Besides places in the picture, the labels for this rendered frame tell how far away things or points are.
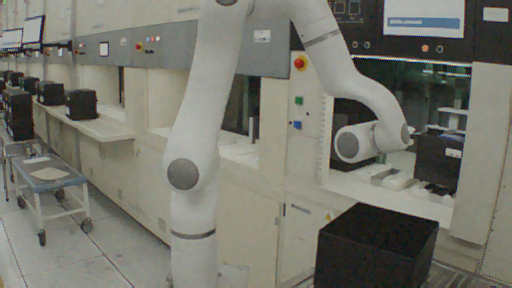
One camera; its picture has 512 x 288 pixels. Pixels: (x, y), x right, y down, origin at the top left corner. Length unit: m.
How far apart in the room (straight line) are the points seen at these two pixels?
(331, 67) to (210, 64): 0.26
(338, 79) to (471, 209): 0.61
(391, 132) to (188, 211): 0.50
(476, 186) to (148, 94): 2.15
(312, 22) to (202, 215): 0.51
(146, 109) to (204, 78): 1.90
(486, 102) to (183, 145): 0.82
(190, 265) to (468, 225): 0.81
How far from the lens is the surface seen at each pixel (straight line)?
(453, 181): 1.50
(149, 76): 2.71
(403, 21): 1.32
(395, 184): 1.60
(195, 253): 0.96
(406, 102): 2.31
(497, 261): 1.32
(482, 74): 1.17
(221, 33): 0.81
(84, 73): 4.11
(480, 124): 1.18
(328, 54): 0.85
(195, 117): 0.85
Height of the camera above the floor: 1.38
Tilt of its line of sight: 13 degrees down
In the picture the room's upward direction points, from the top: 1 degrees clockwise
